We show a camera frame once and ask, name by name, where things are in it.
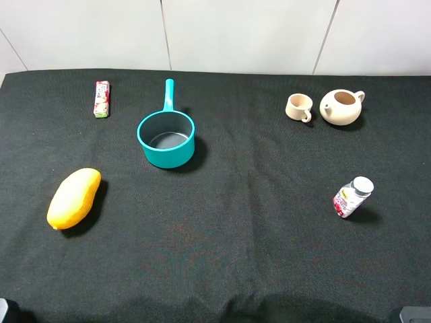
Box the yellow mango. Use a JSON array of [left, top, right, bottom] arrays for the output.
[[46, 168, 102, 230]]

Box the grey robot base corner left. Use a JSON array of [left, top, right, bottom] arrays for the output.
[[0, 298, 9, 323]]

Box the grey robot base corner right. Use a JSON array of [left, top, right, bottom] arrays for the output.
[[399, 306, 431, 323]]

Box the teal saucepan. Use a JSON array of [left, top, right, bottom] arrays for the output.
[[137, 79, 195, 169]]

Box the black table cloth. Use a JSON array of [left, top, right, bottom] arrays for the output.
[[1, 70, 430, 322]]

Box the beige cup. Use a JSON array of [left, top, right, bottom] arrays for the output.
[[285, 94, 312, 123]]

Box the red candy box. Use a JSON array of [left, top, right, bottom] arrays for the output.
[[93, 81, 110, 118]]

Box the beige teapot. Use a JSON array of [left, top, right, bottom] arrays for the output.
[[319, 89, 365, 126]]

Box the candy jar with silver lid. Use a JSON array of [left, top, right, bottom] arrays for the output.
[[333, 176, 374, 219]]

